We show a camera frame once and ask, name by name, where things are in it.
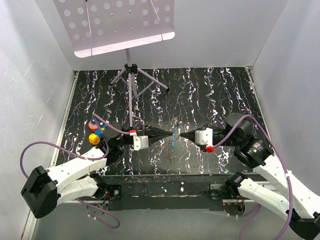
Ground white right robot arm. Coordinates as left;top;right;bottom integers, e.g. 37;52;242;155
180;113;320;240

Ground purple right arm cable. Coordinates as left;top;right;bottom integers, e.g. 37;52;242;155
212;114;294;240

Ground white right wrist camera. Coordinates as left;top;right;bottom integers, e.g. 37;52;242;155
195;127;214;153

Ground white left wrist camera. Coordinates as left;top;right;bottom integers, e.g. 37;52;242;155
128;130;149;151

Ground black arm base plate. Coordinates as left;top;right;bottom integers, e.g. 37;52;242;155
93;173;246;215

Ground yellow blue toy block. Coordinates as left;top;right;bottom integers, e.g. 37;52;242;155
88;127;105;146

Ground orange blue toy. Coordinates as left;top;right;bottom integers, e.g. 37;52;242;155
88;118;106;132

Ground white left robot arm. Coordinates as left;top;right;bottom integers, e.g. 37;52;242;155
20;121;173;219

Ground white perforated music stand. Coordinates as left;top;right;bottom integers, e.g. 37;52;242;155
54;0;175;127

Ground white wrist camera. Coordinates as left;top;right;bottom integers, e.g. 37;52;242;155
195;127;214;153
128;130;149;151

